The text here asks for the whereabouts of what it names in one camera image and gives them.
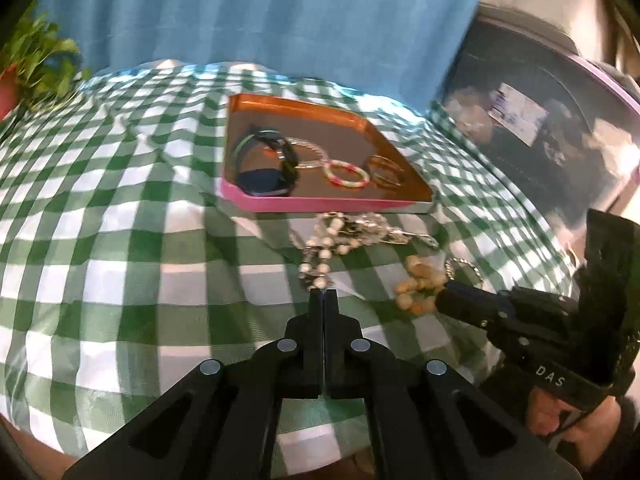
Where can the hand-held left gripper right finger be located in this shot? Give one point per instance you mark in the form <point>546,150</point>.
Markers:
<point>332,330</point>

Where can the person's right forearm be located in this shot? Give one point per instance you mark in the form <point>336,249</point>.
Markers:
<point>631,425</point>

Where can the person's right hand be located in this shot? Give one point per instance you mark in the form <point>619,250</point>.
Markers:
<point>555,415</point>

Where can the clear plastic storage bin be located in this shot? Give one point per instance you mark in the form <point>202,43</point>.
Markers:
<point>550,135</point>

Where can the blue curtain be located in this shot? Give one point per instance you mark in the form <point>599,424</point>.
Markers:
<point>260,15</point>

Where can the copper tray with pink rim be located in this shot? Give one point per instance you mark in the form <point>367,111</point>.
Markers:
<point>350,130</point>

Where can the black smartwatch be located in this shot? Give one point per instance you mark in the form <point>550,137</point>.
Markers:
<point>265,180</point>

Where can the grey fabric storage box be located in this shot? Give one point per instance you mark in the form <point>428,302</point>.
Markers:
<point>540,0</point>

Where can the potted green plant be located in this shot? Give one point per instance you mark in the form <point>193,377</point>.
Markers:
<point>35,60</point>

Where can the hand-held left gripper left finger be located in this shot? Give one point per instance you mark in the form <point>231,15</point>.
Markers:
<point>316,330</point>

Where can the green checked tablecloth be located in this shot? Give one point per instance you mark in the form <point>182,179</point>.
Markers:
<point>125,260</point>

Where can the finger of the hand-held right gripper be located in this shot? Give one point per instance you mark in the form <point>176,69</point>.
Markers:
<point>472,295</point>
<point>460,310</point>

